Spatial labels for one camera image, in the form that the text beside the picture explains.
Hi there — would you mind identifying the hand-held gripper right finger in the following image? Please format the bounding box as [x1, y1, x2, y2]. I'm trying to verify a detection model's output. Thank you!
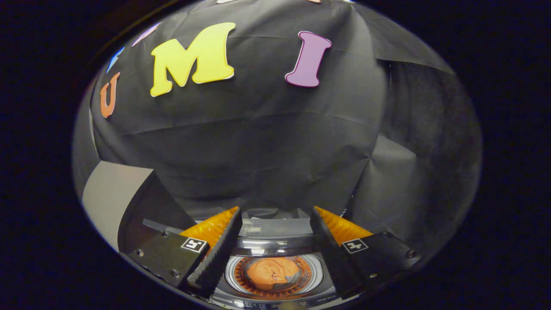
[310, 206, 420, 300]

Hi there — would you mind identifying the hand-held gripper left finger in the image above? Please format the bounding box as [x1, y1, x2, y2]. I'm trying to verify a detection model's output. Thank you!
[129, 206, 244, 300]

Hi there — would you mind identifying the grey washing machine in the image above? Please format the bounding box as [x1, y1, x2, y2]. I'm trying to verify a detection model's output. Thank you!
[142, 217, 345, 310]

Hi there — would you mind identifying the orange polo shirt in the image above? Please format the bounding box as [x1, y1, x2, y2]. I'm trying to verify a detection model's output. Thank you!
[243, 257, 302, 291]

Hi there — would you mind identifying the dark transparent washing machine lid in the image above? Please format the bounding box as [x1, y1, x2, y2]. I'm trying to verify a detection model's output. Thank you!
[239, 207, 315, 237]

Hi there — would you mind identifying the beige cabinet with dark top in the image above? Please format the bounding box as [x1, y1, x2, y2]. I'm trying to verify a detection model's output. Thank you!
[82, 161, 196, 252]

